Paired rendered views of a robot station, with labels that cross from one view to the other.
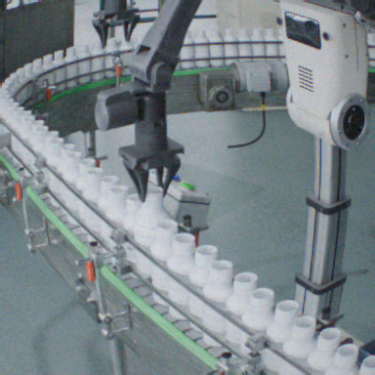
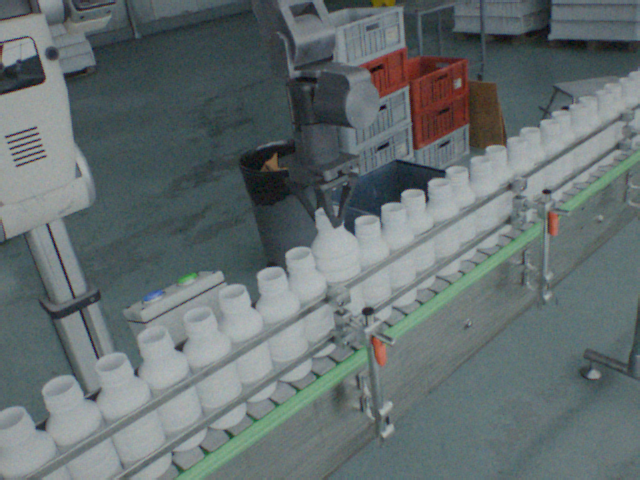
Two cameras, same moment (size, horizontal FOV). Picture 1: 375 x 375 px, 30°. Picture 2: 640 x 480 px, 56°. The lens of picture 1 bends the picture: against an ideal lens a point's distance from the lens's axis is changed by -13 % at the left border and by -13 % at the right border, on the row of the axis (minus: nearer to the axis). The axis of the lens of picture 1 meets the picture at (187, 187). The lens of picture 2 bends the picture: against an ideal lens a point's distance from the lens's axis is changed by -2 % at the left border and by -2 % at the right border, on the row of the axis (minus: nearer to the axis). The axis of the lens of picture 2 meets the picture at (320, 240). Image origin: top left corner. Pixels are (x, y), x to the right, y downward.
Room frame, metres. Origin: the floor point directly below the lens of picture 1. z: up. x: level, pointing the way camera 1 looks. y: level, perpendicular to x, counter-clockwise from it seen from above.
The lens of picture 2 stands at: (1.43, 0.84, 1.57)
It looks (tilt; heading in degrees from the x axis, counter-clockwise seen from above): 27 degrees down; 262
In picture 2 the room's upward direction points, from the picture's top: 8 degrees counter-clockwise
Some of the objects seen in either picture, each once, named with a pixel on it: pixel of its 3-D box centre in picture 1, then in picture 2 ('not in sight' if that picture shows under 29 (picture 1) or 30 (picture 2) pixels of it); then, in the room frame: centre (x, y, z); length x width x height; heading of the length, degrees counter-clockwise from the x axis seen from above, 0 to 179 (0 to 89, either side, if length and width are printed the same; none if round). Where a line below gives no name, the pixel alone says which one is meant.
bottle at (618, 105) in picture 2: not in sight; (610, 120); (0.55, -0.39, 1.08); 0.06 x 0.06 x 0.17
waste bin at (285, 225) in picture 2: not in sight; (295, 215); (1.16, -1.89, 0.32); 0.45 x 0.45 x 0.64
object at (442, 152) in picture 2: not in sight; (421, 147); (0.13, -3.03, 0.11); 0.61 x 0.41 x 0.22; 34
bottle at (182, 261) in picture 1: (185, 277); (395, 255); (1.20, 0.01, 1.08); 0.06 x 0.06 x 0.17
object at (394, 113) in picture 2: not in sight; (353, 115); (0.67, -2.58, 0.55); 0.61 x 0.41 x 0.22; 38
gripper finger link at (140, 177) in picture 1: (147, 176); (326, 194); (1.31, 0.07, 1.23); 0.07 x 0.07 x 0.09; 31
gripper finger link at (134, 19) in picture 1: (122, 26); not in sight; (1.77, 0.15, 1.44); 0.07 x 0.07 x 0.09; 31
